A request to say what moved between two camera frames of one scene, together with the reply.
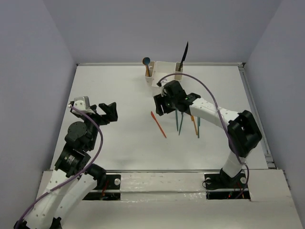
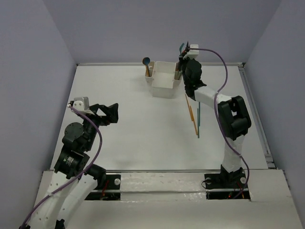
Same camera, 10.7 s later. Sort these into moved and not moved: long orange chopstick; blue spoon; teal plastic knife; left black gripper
Moved: teal plastic knife
Not moved: left black gripper; blue spoon; long orange chopstick
